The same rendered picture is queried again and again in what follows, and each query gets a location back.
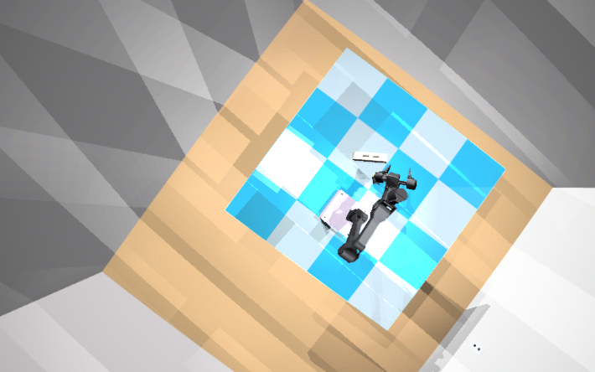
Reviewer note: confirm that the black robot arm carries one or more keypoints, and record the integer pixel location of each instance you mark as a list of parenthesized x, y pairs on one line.
[(378, 214)]

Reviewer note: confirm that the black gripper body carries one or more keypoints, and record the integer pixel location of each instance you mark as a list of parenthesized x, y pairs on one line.
[(410, 183)]

